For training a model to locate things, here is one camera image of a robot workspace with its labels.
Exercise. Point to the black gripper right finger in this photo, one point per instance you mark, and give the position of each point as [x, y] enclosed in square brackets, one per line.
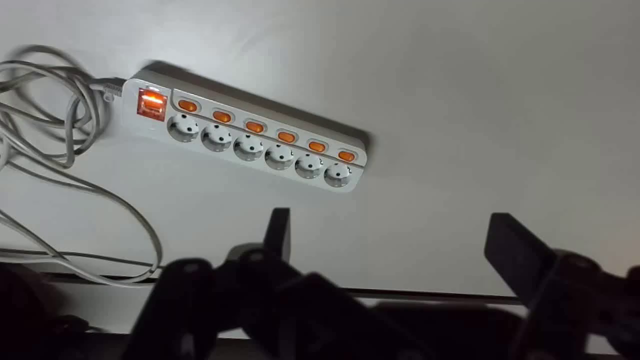
[516, 256]

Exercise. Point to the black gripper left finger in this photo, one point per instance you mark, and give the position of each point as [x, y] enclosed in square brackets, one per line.
[279, 233]

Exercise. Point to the white six-socket power strip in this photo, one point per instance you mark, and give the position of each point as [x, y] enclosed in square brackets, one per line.
[267, 143]

